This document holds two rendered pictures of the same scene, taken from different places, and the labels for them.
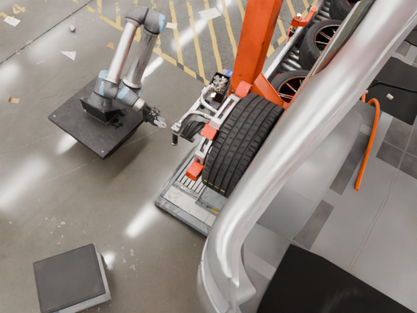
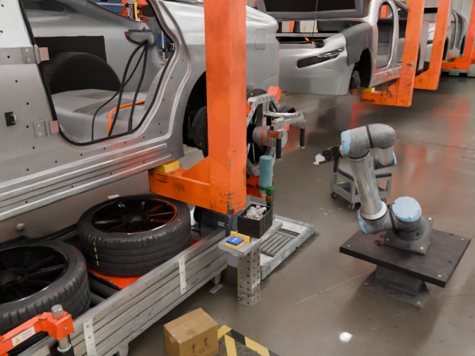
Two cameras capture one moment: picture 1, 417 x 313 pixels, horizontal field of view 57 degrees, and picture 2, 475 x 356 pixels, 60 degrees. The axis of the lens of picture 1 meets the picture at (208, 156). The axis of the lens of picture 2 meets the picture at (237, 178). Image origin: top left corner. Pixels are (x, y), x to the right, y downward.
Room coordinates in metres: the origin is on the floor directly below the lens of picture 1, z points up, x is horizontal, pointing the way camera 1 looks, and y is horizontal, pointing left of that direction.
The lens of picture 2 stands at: (4.12, 0.36, 1.55)
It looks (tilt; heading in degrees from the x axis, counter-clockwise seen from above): 20 degrees down; 192
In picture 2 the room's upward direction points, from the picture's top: straight up
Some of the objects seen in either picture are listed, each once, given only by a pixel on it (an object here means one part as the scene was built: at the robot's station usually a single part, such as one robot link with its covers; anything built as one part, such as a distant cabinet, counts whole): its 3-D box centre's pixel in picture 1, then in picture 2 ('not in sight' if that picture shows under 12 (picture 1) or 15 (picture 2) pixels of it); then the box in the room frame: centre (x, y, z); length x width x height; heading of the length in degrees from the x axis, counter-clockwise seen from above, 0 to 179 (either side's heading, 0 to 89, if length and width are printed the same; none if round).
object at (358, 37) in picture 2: not in sight; (354, 43); (-1.61, 0.70, 1.36); 0.71 x 0.30 x 0.51; 157
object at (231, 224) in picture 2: not in sight; (213, 224); (1.59, -0.35, 0.26); 0.42 x 0.18 x 0.35; 67
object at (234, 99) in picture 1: (220, 134); (261, 135); (1.33, -0.05, 0.85); 0.54 x 0.07 x 0.54; 157
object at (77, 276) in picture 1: (74, 283); (360, 185); (0.40, 0.74, 0.17); 0.43 x 0.36 x 0.34; 120
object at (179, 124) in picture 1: (197, 119); (284, 108); (1.29, 0.10, 1.03); 0.19 x 0.18 x 0.11; 67
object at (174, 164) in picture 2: not in sight; (165, 164); (1.68, -0.64, 0.71); 0.14 x 0.14 x 0.05; 67
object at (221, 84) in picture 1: (218, 87); (255, 219); (1.99, 0.02, 0.51); 0.20 x 0.14 x 0.13; 166
